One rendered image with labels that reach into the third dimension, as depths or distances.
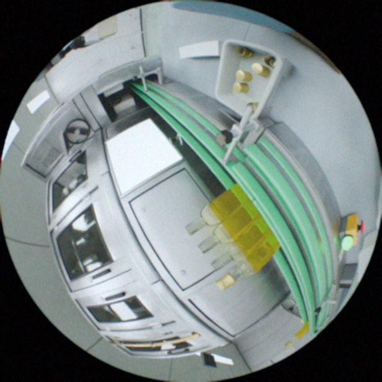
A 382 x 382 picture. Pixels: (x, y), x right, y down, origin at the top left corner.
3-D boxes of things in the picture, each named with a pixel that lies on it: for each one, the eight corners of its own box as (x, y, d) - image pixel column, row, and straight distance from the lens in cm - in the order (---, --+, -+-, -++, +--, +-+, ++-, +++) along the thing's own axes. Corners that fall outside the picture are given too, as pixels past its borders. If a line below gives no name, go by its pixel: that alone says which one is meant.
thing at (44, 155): (106, 100, 169) (55, 142, 196) (96, 76, 163) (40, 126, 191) (111, 122, 103) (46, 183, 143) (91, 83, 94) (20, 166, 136)
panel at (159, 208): (151, 119, 82) (106, 145, 83) (151, 116, 81) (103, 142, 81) (249, 248, 51) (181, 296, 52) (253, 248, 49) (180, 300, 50)
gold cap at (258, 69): (260, 64, 42) (252, 61, 38) (271, 69, 40) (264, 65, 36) (257, 73, 42) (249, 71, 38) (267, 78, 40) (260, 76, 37)
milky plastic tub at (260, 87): (229, 95, 51) (213, 98, 45) (242, 44, 48) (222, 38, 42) (265, 120, 44) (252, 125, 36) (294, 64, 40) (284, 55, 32)
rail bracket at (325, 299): (333, 278, 58) (313, 310, 53) (346, 278, 56) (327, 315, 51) (333, 283, 61) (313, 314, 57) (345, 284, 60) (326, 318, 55)
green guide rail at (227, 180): (131, 81, 166) (124, 84, 165) (131, 80, 166) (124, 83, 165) (311, 328, 174) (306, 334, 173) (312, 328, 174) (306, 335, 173)
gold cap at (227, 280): (230, 274, 32) (216, 284, 32) (237, 283, 33) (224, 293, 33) (226, 270, 35) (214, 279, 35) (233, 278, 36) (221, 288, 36)
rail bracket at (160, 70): (170, 83, 87) (136, 93, 80) (168, 59, 84) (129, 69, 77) (173, 84, 83) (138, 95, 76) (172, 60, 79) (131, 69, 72)
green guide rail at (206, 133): (129, 75, 165) (123, 78, 164) (129, 75, 165) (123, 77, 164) (315, 330, 173) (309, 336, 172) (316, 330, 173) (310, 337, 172)
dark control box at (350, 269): (346, 263, 71) (340, 280, 67) (358, 262, 70) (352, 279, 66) (345, 273, 78) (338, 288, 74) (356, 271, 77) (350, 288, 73)
